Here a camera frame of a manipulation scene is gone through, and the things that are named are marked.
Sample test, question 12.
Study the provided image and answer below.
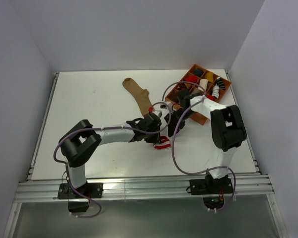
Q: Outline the tan brown sock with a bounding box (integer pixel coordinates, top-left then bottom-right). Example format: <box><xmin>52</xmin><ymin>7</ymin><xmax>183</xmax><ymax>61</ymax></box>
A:
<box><xmin>122</xmin><ymin>78</ymin><xmax>152</xmax><ymax>116</ymax></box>

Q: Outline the orange divided sock tray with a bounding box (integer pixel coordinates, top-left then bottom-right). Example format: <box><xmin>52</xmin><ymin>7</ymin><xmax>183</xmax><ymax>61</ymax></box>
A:
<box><xmin>164</xmin><ymin>63</ymin><xmax>232</xmax><ymax>125</ymax></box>

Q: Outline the aluminium side rail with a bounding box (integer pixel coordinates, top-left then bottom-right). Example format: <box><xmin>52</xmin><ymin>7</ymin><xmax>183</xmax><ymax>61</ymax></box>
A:
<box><xmin>225</xmin><ymin>69</ymin><xmax>261</xmax><ymax>173</ymax></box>
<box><xmin>25</xmin><ymin>72</ymin><xmax>60</xmax><ymax>181</ymax></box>

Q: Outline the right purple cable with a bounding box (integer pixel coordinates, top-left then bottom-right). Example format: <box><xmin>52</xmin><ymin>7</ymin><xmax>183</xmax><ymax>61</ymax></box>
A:
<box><xmin>161</xmin><ymin>81</ymin><xmax>237</xmax><ymax>214</ymax></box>

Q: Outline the dark brown rolled sock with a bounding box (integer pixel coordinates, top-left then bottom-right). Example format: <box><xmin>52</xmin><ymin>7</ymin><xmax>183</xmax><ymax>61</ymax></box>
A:
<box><xmin>168</xmin><ymin>89</ymin><xmax>179</xmax><ymax>103</ymax></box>

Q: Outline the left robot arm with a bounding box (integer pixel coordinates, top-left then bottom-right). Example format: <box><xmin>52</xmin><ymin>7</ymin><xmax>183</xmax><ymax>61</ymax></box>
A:
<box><xmin>54</xmin><ymin>111</ymin><xmax>162</xmax><ymax>198</ymax></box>

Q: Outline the dark teal rolled sock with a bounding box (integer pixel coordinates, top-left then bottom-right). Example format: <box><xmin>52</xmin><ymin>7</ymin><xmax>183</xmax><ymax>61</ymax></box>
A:
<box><xmin>192</xmin><ymin>68</ymin><xmax>204</xmax><ymax>77</ymax></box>

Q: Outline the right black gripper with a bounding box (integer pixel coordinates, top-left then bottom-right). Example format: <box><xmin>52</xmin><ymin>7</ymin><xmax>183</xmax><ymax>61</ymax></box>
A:
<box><xmin>164</xmin><ymin>108</ymin><xmax>196</xmax><ymax>138</ymax></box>

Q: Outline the red rolled sock upper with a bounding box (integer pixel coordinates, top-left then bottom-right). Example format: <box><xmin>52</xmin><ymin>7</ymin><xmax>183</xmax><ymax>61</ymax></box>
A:
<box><xmin>185</xmin><ymin>75</ymin><xmax>199</xmax><ymax>83</ymax></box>

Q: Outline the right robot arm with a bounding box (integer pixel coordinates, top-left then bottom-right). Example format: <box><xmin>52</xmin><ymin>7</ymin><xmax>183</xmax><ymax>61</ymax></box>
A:
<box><xmin>164</xmin><ymin>90</ymin><xmax>247</xmax><ymax>193</ymax></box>

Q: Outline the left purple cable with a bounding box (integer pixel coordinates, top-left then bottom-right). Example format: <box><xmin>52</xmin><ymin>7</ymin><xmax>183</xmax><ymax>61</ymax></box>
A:
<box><xmin>53</xmin><ymin>100</ymin><xmax>169</xmax><ymax>219</ymax></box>

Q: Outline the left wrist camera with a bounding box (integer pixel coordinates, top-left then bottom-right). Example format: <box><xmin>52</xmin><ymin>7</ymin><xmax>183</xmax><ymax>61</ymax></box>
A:
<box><xmin>149</xmin><ymin>107</ymin><xmax>162</xmax><ymax>120</ymax></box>

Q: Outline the yellow rolled sock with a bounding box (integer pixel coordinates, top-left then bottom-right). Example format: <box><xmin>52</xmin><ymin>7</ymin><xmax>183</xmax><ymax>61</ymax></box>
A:
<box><xmin>205</xmin><ymin>71</ymin><xmax>214</xmax><ymax>83</ymax></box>

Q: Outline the red rolled sock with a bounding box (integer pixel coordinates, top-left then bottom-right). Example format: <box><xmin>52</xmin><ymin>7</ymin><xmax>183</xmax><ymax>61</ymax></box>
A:
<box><xmin>185</xmin><ymin>75</ymin><xmax>199</xmax><ymax>83</ymax></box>
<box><xmin>207</xmin><ymin>95</ymin><xmax>216</xmax><ymax>101</ymax></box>

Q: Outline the black white striped sock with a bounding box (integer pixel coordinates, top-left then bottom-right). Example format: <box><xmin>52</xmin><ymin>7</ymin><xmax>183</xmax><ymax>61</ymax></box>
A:
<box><xmin>216</xmin><ymin>77</ymin><xmax>226</xmax><ymax>91</ymax></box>

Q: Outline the white grey striped sock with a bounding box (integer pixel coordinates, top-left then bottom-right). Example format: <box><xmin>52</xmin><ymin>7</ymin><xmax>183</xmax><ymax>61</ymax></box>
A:
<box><xmin>212</xmin><ymin>85</ymin><xmax>220</xmax><ymax>99</ymax></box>

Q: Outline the red white striped sock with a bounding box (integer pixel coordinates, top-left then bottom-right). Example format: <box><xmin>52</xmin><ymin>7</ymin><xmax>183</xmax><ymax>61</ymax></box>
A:
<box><xmin>153</xmin><ymin>135</ymin><xmax>171</xmax><ymax>150</ymax></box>

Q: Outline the aluminium front rail frame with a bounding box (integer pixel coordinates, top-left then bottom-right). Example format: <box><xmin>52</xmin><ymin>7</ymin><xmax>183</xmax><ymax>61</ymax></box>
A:
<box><xmin>14</xmin><ymin>174</ymin><xmax>274</xmax><ymax>203</ymax></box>

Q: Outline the purple cable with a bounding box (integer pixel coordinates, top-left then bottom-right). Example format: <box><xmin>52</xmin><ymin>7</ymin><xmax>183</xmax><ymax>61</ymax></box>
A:
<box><xmin>161</xmin><ymin>81</ymin><xmax>237</xmax><ymax>214</ymax></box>
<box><xmin>53</xmin><ymin>100</ymin><xmax>169</xmax><ymax>219</ymax></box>

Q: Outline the grey brown rolled sock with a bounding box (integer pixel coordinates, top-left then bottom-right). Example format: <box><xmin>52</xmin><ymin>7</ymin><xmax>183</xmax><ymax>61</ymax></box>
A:
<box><xmin>191</xmin><ymin>88</ymin><xmax>203</xmax><ymax>95</ymax></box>

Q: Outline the cream rolled sock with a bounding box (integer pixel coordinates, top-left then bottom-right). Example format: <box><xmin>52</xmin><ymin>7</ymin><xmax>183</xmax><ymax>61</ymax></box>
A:
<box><xmin>199</xmin><ymin>78</ymin><xmax>209</xmax><ymax>93</ymax></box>

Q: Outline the right aluminium side rail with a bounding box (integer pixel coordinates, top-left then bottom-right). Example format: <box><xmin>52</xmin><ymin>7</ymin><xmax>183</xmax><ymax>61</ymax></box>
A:
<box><xmin>225</xmin><ymin>69</ymin><xmax>261</xmax><ymax>173</ymax></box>

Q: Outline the argyle patterned rolled sock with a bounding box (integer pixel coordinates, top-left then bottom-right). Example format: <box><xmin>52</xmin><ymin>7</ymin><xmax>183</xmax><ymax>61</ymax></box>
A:
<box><xmin>178</xmin><ymin>83</ymin><xmax>191</xmax><ymax>90</ymax></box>

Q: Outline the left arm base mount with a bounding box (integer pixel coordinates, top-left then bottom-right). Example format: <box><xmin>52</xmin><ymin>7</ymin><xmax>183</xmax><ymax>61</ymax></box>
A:
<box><xmin>57</xmin><ymin>182</ymin><xmax>103</xmax><ymax>214</ymax></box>

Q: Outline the red rolled sock lower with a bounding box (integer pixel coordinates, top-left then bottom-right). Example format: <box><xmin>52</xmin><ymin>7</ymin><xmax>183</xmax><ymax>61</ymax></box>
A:
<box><xmin>207</xmin><ymin>95</ymin><xmax>216</xmax><ymax>101</ymax></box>

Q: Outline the left aluminium side rail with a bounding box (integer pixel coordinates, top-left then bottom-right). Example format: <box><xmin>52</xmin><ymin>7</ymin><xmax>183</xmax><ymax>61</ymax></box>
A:
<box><xmin>25</xmin><ymin>72</ymin><xmax>60</xmax><ymax>181</ymax></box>

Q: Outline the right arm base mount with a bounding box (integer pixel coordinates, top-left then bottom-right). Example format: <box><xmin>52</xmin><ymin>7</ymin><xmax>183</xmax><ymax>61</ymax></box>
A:
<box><xmin>186</xmin><ymin>174</ymin><xmax>233</xmax><ymax>211</ymax></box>

